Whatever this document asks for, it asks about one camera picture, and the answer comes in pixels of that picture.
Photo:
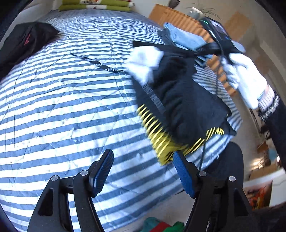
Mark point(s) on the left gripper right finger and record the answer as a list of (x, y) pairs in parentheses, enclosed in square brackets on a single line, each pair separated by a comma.
[(220, 205)]

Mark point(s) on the blue white striped bedspread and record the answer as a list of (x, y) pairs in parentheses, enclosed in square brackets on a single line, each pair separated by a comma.
[(59, 113)]

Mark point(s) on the black garment with red logo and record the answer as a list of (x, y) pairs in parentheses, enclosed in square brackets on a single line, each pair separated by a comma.
[(24, 40)]

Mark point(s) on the white gloved right hand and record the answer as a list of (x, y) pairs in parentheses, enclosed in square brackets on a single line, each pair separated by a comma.
[(243, 76)]

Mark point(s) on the black white knit sleeve forearm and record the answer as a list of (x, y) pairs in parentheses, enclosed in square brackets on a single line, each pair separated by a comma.
[(272, 111)]

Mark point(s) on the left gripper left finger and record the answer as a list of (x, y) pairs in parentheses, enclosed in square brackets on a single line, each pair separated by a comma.
[(52, 211)]

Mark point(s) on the green red folded blanket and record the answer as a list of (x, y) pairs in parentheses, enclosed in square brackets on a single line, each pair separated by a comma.
[(113, 5)]

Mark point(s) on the folded blue jeans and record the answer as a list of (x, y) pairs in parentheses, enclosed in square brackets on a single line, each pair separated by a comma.
[(165, 36)]

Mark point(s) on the black sport shirt yellow print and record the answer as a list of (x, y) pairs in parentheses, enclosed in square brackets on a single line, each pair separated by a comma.
[(178, 113)]

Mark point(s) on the potted plant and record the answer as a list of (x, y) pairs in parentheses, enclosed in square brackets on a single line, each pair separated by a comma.
[(198, 11)]

